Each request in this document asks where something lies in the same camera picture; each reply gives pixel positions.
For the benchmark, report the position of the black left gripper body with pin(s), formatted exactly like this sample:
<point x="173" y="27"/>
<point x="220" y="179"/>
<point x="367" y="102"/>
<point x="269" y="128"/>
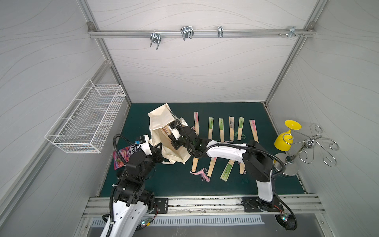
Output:
<point x="158" y="155"/>

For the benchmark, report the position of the cream canvas tote bag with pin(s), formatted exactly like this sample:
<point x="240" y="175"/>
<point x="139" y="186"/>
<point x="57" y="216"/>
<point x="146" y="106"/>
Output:
<point x="160" y="119"/>

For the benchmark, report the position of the bamboo folding fan green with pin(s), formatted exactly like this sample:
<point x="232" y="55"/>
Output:
<point x="240" y="125"/>
<point x="221" y="129"/>

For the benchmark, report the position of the bamboo folding fan pink tassel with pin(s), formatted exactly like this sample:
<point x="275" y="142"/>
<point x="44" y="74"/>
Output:
<point x="232" y="128"/>

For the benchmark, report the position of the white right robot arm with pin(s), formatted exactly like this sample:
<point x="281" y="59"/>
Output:
<point x="261" y="165"/>

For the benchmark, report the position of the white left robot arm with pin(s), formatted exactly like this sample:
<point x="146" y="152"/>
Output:
<point x="129" y="201"/>

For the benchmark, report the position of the yellow plastic wine glass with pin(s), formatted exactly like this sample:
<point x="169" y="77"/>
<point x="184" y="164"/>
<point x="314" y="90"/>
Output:
<point x="284" y="140"/>

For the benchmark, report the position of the metal double hook left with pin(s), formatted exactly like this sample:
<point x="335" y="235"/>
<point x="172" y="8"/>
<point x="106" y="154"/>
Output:
<point x="155" y="39"/>

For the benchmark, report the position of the metal double hook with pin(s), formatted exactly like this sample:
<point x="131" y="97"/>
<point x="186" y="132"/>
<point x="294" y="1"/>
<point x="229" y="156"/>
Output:
<point x="155" y="39"/>
<point x="187" y="32"/>

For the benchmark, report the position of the metal double hook middle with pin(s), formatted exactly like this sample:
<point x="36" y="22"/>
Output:
<point x="187" y="32"/>

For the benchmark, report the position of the small metal hook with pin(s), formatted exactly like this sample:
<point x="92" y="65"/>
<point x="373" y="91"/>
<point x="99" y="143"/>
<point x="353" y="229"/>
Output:
<point x="220" y="32"/>

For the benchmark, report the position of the metal hook right end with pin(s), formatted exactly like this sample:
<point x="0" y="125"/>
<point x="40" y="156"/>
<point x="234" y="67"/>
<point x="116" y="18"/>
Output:
<point x="292" y="34"/>

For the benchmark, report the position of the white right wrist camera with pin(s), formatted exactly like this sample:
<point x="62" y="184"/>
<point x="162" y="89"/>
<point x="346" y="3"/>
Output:
<point x="175" y="133"/>

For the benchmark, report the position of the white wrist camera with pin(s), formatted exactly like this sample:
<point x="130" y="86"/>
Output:
<point x="142" y="143"/>
<point x="175" y="133"/>

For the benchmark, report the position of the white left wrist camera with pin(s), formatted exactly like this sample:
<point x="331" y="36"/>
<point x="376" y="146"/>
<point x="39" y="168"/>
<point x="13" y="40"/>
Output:
<point x="142" y="143"/>

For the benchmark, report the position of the white wire basket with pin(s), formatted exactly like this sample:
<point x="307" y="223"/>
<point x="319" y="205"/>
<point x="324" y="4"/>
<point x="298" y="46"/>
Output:
<point x="85" y="124"/>

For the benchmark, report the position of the chrome wire glass rack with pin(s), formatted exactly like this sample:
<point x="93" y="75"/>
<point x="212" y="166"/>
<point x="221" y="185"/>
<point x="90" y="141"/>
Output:
<point x="303" y="148"/>

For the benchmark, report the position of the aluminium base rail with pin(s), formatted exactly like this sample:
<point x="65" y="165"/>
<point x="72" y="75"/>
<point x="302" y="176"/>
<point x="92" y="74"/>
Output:
<point x="213" y="205"/>

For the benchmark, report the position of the aluminium crossbar rail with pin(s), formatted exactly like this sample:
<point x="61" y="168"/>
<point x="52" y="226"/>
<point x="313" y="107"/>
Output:
<point x="213" y="33"/>

